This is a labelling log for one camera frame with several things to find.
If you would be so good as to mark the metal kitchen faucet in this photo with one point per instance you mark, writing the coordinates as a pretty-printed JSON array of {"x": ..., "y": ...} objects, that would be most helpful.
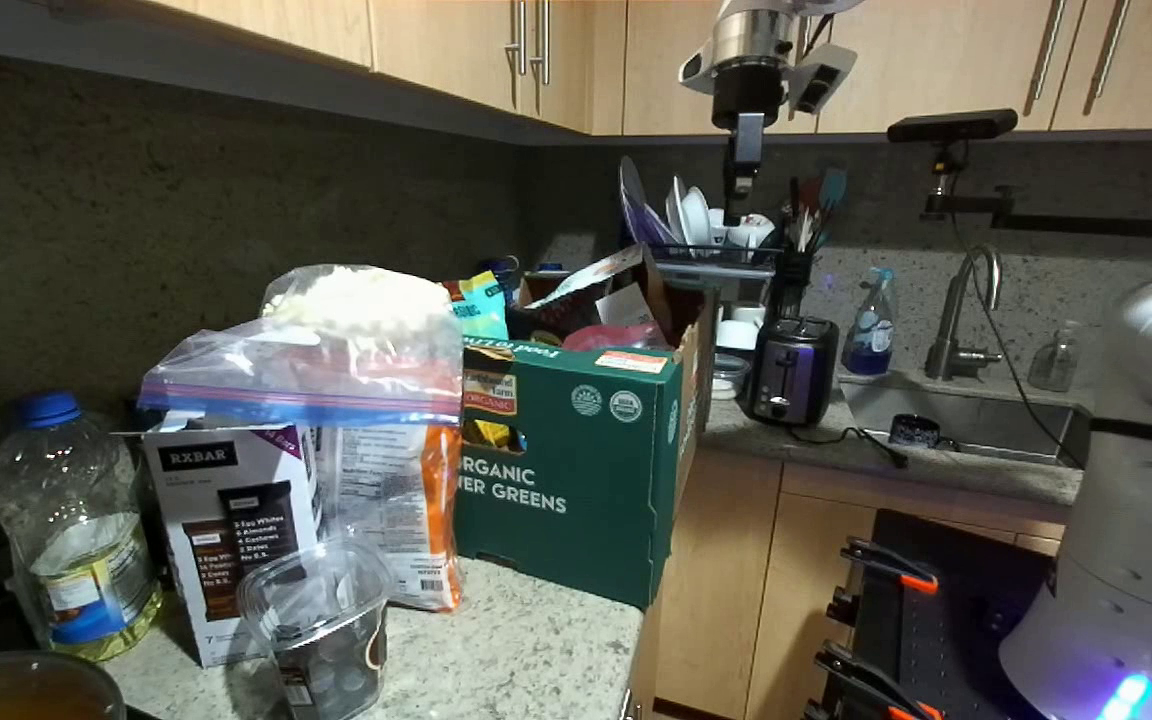
[{"x": 959, "y": 363}]

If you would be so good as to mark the clear zip bag white contents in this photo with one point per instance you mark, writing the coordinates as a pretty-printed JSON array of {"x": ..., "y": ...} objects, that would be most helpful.
[{"x": 339, "y": 363}]

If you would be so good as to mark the white plate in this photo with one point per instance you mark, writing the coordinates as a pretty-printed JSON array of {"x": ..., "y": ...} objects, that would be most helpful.
[{"x": 692, "y": 215}]

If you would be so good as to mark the teal organic mango bag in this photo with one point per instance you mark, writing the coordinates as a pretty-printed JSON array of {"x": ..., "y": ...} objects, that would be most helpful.
[{"x": 480, "y": 318}]

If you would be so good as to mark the white mug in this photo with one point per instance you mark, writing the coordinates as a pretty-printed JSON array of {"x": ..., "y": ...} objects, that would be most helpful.
[{"x": 760, "y": 235}]

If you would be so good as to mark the dish drying rack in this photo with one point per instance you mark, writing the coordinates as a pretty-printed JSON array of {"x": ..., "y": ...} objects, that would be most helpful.
[{"x": 711, "y": 264}]

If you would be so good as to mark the wooden base cabinet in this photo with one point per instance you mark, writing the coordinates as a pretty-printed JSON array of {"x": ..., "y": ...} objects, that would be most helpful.
[{"x": 738, "y": 574}]

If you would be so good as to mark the steel kitchen sink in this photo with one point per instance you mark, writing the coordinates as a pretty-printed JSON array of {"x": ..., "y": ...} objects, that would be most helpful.
[{"x": 1003, "y": 423}]

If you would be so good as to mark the red lidded round container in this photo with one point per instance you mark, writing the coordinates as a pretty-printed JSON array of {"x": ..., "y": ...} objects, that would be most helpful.
[{"x": 611, "y": 338}]

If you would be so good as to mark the clear jug blue cap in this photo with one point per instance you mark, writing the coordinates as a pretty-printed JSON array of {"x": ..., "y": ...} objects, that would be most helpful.
[{"x": 69, "y": 521}]

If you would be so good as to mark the blue spray bottle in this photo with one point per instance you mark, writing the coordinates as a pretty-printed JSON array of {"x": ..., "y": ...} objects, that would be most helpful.
[{"x": 868, "y": 340}]

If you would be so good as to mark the black camera on mount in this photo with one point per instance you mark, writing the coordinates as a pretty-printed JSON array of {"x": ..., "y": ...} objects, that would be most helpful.
[{"x": 948, "y": 124}]

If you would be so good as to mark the black camera stand bar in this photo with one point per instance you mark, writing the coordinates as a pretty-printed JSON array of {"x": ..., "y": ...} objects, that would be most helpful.
[{"x": 1068, "y": 223}]

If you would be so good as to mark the black pot with brown soup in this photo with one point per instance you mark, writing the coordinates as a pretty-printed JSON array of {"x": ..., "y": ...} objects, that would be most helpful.
[{"x": 18, "y": 689}]

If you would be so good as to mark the clear soap dispenser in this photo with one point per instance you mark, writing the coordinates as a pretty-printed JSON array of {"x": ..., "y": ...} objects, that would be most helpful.
[{"x": 1053, "y": 363}]

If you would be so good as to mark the dark purple toaster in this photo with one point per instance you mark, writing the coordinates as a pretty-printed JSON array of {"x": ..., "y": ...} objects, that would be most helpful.
[{"x": 789, "y": 373}]

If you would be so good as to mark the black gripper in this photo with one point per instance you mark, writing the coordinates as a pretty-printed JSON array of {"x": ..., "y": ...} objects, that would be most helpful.
[{"x": 750, "y": 96}]

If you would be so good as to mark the green cardboard power greens box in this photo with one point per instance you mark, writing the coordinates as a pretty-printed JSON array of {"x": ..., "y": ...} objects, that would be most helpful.
[{"x": 578, "y": 480}]

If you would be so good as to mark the white bowl stack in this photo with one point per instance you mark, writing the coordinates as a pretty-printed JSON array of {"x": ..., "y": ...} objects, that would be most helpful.
[{"x": 740, "y": 335}]

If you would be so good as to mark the black utensil holder with utensils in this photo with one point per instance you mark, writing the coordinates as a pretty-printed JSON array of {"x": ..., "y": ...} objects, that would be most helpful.
[{"x": 789, "y": 283}]

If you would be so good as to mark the clear bag orange edge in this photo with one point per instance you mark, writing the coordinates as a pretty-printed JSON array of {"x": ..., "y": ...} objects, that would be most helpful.
[{"x": 381, "y": 504}]

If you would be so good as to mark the blue plate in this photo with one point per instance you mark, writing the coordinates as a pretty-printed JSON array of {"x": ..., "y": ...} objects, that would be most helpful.
[{"x": 639, "y": 207}]

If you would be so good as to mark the black cart orange clamps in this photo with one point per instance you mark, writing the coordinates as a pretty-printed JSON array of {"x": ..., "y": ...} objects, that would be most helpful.
[{"x": 962, "y": 600}]

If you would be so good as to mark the clear plastic container dark contents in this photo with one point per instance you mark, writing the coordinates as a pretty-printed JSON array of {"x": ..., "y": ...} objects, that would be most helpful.
[{"x": 316, "y": 654}]

